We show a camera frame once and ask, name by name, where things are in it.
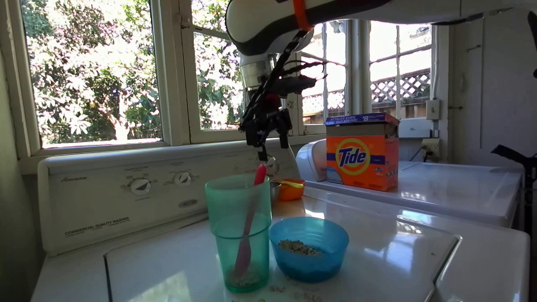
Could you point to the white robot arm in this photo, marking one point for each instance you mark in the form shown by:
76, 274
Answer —
266, 32

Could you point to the white dryer machine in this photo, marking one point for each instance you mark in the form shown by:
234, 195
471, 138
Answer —
481, 193

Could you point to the yellow plastic spoon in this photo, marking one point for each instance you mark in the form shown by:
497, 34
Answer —
291, 183

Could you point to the red pink plastic spoon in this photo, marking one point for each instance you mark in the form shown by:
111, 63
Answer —
244, 249

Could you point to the orange Tide detergent box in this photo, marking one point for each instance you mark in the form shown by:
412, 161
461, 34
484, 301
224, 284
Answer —
363, 150

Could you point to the teal plastic cup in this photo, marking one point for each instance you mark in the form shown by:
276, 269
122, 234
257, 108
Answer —
227, 202

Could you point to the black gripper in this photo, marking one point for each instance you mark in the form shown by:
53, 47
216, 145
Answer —
269, 115

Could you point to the white wall outlet box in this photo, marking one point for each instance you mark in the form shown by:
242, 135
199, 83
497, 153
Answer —
415, 128

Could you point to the white framed window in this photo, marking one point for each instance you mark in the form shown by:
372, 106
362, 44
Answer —
95, 74

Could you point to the white timer dial knob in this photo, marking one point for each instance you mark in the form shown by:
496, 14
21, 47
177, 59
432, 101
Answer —
273, 167

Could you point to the blue plastic bowl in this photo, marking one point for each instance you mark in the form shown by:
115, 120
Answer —
310, 249

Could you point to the white washing machine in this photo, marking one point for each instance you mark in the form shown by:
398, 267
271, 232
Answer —
204, 224

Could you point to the orange plastic bowl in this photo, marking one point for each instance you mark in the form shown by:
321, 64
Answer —
286, 193

